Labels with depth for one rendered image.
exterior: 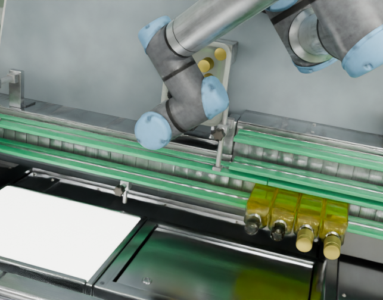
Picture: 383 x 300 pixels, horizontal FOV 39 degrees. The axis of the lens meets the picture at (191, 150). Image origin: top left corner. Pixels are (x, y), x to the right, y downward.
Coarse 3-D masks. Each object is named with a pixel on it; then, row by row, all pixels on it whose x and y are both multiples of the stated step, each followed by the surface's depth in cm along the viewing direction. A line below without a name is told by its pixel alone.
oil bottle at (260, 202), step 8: (256, 184) 133; (256, 192) 128; (264, 192) 129; (272, 192) 130; (248, 200) 124; (256, 200) 124; (264, 200) 125; (272, 200) 126; (248, 208) 122; (256, 208) 121; (264, 208) 121; (248, 216) 121; (264, 216) 121; (264, 224) 122
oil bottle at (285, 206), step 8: (280, 192) 130; (288, 192) 131; (296, 192) 131; (280, 200) 126; (288, 200) 127; (296, 200) 127; (272, 208) 122; (280, 208) 122; (288, 208) 122; (296, 208) 124; (272, 216) 120; (280, 216) 120; (288, 216) 120; (272, 224) 121; (288, 224) 120; (288, 232) 121
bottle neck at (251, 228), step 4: (252, 216) 120; (256, 216) 120; (248, 220) 118; (252, 220) 118; (256, 220) 118; (260, 220) 120; (248, 224) 117; (252, 224) 116; (256, 224) 117; (248, 228) 118; (252, 228) 119; (256, 228) 116; (248, 232) 117; (252, 232) 117; (256, 232) 117
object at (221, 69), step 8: (208, 48) 145; (216, 48) 144; (224, 48) 137; (192, 56) 147; (200, 56) 146; (208, 56) 146; (216, 64) 146; (224, 64) 145; (208, 72) 147; (216, 72) 146; (224, 72) 139; (224, 80) 139; (208, 120) 145; (216, 120) 143
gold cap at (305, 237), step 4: (300, 232) 115; (304, 232) 114; (308, 232) 114; (312, 232) 115; (300, 236) 113; (304, 236) 112; (308, 236) 113; (312, 236) 114; (300, 240) 112; (304, 240) 112; (308, 240) 112; (312, 240) 113; (296, 244) 113; (300, 244) 112; (304, 244) 112; (308, 244) 112; (312, 244) 112; (300, 248) 113; (304, 248) 112; (308, 248) 112
